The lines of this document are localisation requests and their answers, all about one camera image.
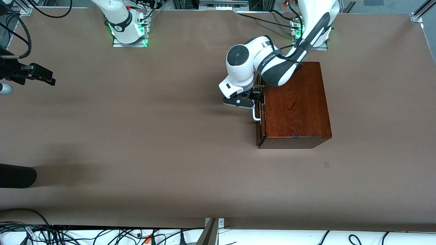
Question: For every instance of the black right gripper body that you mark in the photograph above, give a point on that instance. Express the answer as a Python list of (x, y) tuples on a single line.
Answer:
[(12, 71)]

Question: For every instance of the light wooden drawer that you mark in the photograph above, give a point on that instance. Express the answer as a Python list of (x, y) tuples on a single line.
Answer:
[(254, 114)]

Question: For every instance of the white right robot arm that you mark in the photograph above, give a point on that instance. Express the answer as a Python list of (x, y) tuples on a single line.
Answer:
[(119, 23)]

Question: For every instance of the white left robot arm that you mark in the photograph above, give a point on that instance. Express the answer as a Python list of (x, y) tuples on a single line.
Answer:
[(245, 68)]

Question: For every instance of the dark brown wooden cabinet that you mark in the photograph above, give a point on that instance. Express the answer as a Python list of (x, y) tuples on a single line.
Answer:
[(296, 102)]

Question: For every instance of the black ribbed cylinder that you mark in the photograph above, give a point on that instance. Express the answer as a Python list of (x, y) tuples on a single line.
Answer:
[(17, 175)]

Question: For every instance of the orange connector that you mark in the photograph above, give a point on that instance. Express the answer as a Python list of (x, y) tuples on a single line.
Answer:
[(148, 240)]

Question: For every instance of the aluminium frame profile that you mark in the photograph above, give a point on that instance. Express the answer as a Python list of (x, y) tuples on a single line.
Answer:
[(416, 17), (27, 8)]

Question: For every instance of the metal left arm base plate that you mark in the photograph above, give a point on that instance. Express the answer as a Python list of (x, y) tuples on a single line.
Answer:
[(322, 47)]

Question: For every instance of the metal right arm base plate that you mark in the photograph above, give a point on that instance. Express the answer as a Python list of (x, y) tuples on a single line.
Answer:
[(129, 45)]

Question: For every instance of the grey metal camera mount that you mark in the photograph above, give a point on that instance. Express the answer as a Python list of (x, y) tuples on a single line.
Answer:
[(209, 234)]

